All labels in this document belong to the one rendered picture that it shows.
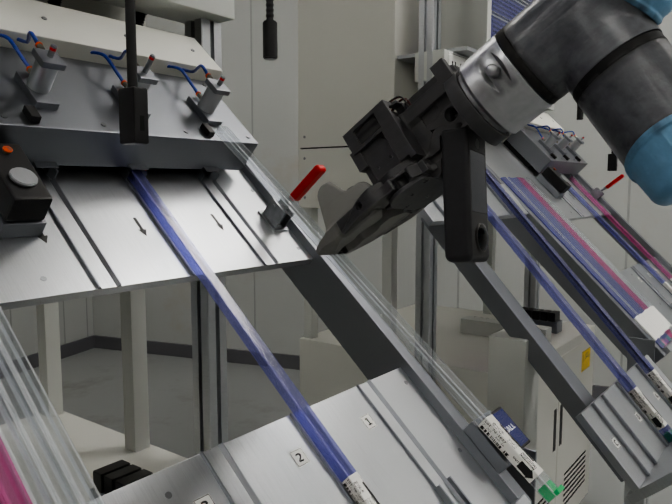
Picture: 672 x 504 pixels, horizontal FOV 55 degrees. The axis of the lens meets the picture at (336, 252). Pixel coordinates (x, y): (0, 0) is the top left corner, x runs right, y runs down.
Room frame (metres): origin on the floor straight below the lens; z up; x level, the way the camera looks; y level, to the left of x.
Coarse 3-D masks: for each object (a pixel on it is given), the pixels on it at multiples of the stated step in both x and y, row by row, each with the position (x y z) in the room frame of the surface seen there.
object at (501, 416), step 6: (498, 414) 0.70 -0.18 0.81; (504, 414) 0.71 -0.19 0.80; (498, 420) 0.69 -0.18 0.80; (504, 420) 0.70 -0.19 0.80; (510, 420) 0.71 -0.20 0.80; (504, 426) 0.69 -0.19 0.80; (510, 426) 0.70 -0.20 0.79; (516, 426) 0.70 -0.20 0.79; (510, 432) 0.69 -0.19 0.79; (516, 432) 0.69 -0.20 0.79; (516, 438) 0.69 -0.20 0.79; (522, 438) 0.69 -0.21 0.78; (522, 444) 0.68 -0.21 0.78
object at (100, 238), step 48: (96, 192) 0.69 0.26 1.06; (192, 192) 0.79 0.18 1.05; (240, 192) 0.86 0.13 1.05; (0, 240) 0.56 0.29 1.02; (48, 240) 0.59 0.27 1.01; (96, 240) 0.63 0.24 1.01; (144, 240) 0.67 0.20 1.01; (192, 240) 0.72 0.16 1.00; (240, 240) 0.77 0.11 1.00; (288, 240) 0.83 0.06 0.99; (0, 288) 0.52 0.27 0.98; (48, 288) 0.55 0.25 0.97; (96, 288) 0.58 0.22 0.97; (144, 288) 0.63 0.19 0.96
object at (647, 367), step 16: (496, 192) 1.10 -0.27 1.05; (512, 208) 1.08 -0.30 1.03; (528, 224) 1.07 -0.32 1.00; (544, 240) 1.05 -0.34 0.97; (560, 256) 1.05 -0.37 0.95; (576, 288) 1.02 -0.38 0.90; (592, 304) 1.00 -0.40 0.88; (608, 320) 0.99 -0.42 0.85; (624, 336) 0.97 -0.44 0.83; (640, 352) 0.97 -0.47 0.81
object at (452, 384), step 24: (240, 144) 0.73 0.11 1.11; (264, 168) 0.71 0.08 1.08; (312, 240) 0.65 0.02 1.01; (336, 264) 0.63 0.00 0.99; (360, 288) 0.61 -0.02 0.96; (384, 312) 0.59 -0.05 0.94; (408, 336) 0.58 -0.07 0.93; (432, 360) 0.56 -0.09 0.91; (456, 384) 0.55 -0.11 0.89; (480, 408) 0.54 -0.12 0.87
